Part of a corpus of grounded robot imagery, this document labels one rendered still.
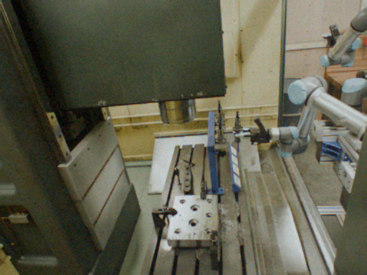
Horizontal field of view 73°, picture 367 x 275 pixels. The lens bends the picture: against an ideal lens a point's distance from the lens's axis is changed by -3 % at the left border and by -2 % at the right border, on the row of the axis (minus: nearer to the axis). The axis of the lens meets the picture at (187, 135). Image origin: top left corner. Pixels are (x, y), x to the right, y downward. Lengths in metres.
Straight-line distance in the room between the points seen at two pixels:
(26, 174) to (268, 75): 1.72
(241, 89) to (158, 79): 1.27
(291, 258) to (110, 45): 1.30
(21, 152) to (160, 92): 0.51
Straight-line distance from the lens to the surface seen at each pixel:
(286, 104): 3.16
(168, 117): 1.02
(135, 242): 1.76
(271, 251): 1.50
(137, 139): 2.40
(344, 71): 3.91
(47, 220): 1.17
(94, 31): 0.95
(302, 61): 3.79
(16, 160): 1.02
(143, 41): 0.90
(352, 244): 1.20
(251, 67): 2.07
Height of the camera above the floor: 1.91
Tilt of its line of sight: 28 degrees down
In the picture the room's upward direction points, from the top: 8 degrees counter-clockwise
